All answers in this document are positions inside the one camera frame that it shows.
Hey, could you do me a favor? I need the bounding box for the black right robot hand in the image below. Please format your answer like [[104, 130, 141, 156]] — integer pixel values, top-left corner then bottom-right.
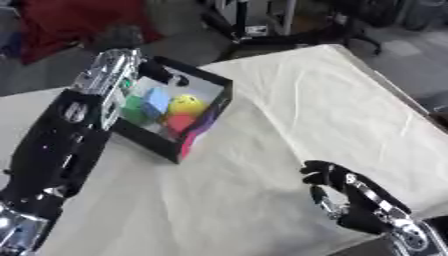
[[297, 159, 413, 236]]

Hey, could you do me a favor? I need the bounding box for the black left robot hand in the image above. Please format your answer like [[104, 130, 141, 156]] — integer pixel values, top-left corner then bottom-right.
[[138, 58, 191, 88]]

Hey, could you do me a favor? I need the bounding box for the black box with white inside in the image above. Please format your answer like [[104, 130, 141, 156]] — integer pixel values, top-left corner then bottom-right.
[[108, 55, 237, 165]]

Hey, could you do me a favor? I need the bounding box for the blue block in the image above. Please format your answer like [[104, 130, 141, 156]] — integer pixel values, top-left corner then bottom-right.
[[140, 87, 174, 118]]

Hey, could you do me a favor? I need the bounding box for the green block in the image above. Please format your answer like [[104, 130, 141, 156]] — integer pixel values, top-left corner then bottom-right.
[[120, 95, 151, 124]]

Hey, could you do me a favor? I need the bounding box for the yellow smiley ball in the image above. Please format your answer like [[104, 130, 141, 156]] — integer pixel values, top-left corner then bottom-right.
[[166, 94, 210, 118]]

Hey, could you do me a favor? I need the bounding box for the red block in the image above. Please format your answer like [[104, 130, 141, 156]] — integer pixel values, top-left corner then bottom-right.
[[164, 113, 198, 135]]

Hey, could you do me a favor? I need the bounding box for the red fabric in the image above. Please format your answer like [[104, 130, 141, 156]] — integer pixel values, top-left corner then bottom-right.
[[17, 0, 167, 65]]

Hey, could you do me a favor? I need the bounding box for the black wheeled stand base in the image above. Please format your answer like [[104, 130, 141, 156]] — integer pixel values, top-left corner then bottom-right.
[[199, 0, 385, 61]]

